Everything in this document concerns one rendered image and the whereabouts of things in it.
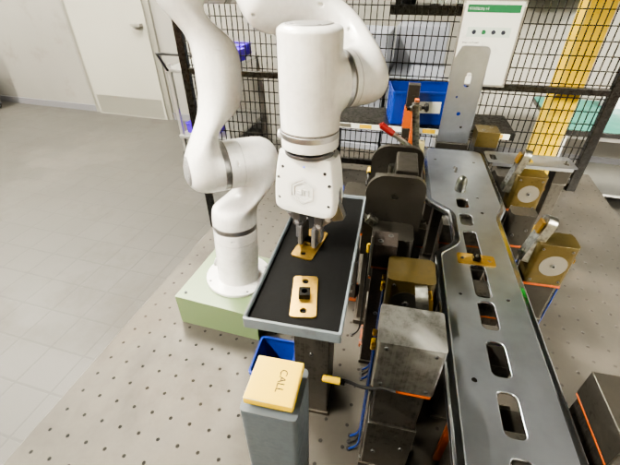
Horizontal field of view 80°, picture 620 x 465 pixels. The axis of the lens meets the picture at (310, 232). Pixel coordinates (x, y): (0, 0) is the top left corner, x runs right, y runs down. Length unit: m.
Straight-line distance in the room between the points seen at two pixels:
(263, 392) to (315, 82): 0.37
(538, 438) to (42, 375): 2.02
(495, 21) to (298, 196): 1.35
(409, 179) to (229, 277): 0.56
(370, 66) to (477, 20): 1.26
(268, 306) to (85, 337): 1.82
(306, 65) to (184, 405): 0.82
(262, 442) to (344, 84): 0.47
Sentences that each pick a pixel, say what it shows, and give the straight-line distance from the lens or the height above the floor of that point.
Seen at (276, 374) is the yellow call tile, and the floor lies 1.16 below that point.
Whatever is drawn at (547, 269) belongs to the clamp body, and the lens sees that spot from 1.04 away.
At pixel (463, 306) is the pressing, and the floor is 1.00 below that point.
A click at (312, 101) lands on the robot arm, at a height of 1.42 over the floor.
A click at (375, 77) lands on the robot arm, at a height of 1.44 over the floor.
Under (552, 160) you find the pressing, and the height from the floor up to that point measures 1.00.
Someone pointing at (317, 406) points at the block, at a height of 0.73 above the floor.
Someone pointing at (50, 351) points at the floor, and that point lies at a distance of 2.33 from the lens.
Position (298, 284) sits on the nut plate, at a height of 1.16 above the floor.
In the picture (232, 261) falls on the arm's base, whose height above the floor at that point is 0.90.
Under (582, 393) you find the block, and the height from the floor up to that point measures 0.99.
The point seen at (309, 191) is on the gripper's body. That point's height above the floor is 1.28.
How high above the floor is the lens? 1.56
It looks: 36 degrees down
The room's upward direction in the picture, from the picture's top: straight up
